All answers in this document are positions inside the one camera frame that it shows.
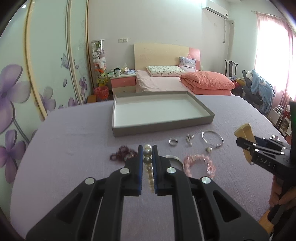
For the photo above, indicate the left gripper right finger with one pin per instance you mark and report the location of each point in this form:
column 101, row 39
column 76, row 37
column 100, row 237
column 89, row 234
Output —
column 201, row 209

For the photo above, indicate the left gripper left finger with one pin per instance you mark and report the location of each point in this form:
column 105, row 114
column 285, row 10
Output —
column 93, row 210

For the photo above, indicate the yellow wrist watch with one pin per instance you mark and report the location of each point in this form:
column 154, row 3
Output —
column 245, row 131

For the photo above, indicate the large pearl pendant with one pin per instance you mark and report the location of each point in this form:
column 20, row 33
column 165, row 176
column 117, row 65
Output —
column 209, row 149

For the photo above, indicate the grey cuff bangle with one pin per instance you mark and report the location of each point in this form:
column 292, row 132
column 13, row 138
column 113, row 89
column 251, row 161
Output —
column 175, row 162

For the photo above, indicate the person's right hand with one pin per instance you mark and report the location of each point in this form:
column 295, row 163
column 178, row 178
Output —
column 288, row 198

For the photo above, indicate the thin silver bangle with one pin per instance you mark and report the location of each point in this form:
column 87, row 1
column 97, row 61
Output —
column 212, row 139

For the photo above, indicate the blue plush clothing pile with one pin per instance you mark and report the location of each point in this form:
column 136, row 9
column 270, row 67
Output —
column 258, row 91

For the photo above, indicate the dark wooden chair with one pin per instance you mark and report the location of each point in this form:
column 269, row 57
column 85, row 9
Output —
column 230, row 68

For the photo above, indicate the pink curtain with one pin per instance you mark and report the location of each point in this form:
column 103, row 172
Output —
column 275, row 56

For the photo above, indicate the folded coral duvet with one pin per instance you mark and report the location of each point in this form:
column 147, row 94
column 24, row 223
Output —
column 207, row 83

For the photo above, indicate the grey cardboard tray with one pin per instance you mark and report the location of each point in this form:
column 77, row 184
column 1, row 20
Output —
column 149, row 112

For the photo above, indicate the small wooden stool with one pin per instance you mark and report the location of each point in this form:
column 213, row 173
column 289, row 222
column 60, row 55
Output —
column 91, row 99

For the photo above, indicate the purple patterned pillow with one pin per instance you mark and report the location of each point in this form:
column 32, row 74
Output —
column 187, row 62

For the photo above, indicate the red waste bin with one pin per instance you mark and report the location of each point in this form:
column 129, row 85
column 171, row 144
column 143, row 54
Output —
column 102, row 93

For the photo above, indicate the pink white nightstand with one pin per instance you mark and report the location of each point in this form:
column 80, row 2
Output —
column 123, row 84

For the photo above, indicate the floral white pillow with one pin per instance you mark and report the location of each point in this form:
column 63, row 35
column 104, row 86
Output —
column 165, row 71

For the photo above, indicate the bed with pink sheet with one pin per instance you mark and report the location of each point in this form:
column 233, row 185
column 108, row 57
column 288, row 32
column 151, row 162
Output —
column 147, row 83

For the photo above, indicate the white air conditioner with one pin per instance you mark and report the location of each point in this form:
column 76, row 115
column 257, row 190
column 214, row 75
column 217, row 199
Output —
column 216, row 9

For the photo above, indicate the clear tube of plush toys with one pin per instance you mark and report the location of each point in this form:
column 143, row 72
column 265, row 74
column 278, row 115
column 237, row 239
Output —
column 99, row 63

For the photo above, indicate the beige pink headboard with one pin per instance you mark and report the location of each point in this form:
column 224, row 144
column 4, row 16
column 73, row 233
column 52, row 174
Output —
column 154, row 54

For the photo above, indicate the floral sliding wardrobe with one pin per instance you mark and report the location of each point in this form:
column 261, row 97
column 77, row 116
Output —
column 44, row 67

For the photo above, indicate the pearl chain earrings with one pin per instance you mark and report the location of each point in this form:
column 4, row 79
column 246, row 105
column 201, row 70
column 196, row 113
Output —
column 189, row 139

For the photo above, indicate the white wall socket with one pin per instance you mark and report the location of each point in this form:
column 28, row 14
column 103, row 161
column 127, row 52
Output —
column 123, row 40

